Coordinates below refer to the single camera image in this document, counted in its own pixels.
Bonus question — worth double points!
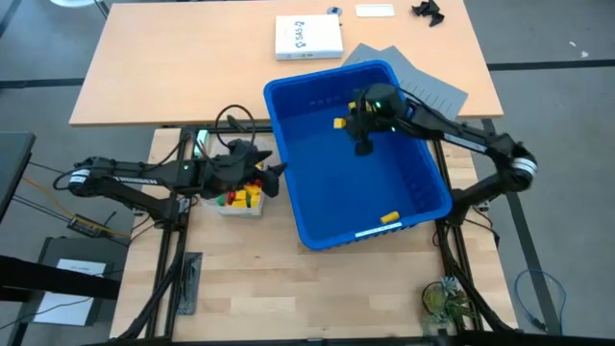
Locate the light wooden desk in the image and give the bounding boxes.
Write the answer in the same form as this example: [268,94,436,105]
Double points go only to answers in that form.
[69,0,504,127]

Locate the white paper sheet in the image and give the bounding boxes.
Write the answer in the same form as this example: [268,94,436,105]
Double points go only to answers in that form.
[274,13,345,62]

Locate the black plastic bracket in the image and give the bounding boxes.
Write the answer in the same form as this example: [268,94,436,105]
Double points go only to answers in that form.
[410,0,446,28]

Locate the blue plastic bin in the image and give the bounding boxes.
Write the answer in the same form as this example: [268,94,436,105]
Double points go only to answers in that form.
[262,59,454,252]

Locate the white bin label strip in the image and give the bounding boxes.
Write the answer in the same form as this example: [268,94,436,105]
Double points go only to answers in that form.
[354,221,404,240]

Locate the black clamp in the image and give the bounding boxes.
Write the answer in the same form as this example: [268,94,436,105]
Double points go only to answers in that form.
[225,113,249,134]

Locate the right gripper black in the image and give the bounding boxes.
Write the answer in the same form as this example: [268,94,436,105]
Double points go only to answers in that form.
[344,83,410,158]

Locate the black beam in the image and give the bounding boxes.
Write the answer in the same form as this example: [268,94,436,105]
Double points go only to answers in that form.
[0,254,121,302]

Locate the clear plastic container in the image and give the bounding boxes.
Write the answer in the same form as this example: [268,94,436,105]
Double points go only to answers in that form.
[194,129,266,217]

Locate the black side desk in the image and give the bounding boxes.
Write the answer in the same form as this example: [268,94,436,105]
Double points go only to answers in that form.
[0,133,37,225]

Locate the grey slotted divider panel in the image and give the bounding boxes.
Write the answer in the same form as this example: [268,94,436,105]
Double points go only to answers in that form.
[341,43,400,66]
[383,46,469,121]

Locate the yellow cable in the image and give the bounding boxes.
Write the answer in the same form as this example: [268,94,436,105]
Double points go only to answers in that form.
[21,176,131,240]

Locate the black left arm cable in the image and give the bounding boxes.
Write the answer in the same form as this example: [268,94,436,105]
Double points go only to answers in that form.
[158,104,257,169]

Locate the white paper note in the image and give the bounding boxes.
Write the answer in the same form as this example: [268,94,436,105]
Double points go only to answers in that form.
[56,258,108,279]

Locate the artificial potted plant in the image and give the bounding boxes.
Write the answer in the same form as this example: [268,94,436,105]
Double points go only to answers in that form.
[421,277,478,337]

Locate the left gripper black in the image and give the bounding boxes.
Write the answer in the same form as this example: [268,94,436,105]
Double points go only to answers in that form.
[205,138,288,199]

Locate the blue cable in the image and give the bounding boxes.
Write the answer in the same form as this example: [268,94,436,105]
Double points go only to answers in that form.
[513,268,568,334]

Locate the dark grey rectangular plate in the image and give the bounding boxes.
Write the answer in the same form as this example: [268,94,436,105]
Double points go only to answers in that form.
[176,252,204,316]

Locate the black equipment case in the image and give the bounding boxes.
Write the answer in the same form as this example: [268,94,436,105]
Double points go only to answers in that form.
[33,236,129,328]

